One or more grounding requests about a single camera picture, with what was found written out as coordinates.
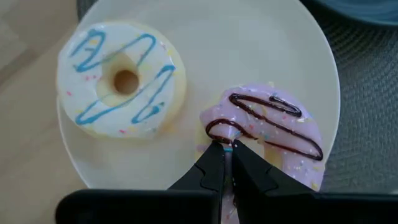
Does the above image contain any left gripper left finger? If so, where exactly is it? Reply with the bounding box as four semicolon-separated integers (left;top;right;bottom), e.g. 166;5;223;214
55;141;226;224

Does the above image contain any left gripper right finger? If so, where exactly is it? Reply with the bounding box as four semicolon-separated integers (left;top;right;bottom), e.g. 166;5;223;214
231;139;398;224

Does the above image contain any pink iced donut chocolate drizzle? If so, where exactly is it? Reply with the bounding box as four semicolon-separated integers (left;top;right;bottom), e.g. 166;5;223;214
195;82;326;224

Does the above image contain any white iced donut blue drizzle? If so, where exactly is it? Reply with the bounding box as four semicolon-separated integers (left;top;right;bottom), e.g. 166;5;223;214
55;21;188;140

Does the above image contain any grey round woven placemat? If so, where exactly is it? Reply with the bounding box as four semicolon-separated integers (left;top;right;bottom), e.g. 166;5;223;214
76;0;398;195

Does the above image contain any white round plate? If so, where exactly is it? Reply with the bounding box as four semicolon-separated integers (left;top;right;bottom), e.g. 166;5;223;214
57;0;341;190

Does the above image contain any black round plate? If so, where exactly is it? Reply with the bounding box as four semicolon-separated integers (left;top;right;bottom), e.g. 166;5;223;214
300;0;398;27

